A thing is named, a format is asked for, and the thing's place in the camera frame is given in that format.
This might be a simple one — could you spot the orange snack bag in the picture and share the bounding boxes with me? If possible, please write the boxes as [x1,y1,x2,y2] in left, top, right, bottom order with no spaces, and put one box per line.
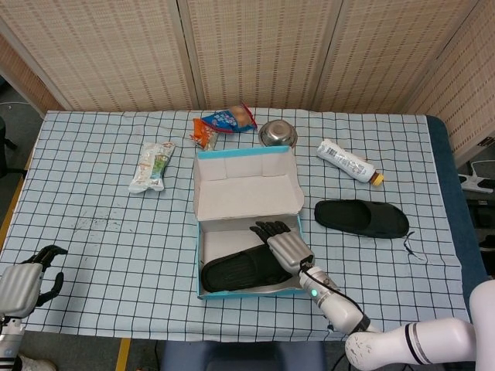
[188,117,220,151]

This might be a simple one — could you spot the blue checkered tablecloth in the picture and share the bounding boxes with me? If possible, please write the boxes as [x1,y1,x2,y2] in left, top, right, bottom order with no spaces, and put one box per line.
[0,107,475,345]

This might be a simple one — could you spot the white green snack packet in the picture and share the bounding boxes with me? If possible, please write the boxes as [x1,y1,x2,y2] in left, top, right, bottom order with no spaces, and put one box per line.
[128,140,177,194]

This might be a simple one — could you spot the stainless steel bowl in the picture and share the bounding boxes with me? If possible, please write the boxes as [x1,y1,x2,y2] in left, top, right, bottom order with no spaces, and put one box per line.
[258,119,299,148]

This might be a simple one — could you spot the black chair base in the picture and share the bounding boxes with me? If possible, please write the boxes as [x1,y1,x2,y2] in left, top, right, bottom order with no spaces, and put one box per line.
[0,115,24,179]

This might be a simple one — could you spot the black slipper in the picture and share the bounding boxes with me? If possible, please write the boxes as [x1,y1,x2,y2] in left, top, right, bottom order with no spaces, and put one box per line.
[313,199,410,239]
[200,243,297,294]

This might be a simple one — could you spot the black floor device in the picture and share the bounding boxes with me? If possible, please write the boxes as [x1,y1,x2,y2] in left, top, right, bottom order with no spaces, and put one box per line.
[466,196,495,252]

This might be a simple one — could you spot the dark loose thread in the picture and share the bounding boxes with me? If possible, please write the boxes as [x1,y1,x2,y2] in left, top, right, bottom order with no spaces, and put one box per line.
[401,230,428,264]

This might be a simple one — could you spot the dark blue seat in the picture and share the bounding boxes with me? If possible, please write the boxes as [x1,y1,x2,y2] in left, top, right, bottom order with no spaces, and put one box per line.
[160,339,349,371]

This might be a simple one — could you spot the bamboo folding screen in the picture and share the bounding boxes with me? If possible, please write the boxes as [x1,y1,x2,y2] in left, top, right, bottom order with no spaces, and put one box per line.
[0,0,495,155]

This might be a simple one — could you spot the blue cardboard shoe box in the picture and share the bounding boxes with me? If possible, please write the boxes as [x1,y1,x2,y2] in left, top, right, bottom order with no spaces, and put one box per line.
[193,145,307,301]

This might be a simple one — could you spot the blue snack bag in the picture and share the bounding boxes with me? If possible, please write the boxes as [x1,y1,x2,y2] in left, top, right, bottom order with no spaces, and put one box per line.
[200,102,258,134]

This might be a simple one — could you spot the blue padded table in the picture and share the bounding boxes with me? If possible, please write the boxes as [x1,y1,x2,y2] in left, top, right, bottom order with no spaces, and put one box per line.
[425,114,495,283]

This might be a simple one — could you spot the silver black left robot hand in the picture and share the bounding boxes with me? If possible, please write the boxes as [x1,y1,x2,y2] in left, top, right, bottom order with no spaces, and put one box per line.
[0,243,69,318]

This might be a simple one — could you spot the white sneaker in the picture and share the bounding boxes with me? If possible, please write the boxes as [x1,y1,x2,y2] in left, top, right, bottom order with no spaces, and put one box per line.
[17,354,58,371]

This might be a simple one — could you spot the white bottle yellow cap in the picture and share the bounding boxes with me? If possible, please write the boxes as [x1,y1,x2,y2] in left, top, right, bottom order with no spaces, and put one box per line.
[316,138,385,189]

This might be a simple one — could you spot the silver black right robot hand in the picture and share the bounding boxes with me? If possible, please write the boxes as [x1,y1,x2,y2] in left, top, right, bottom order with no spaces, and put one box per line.
[249,220,315,276]

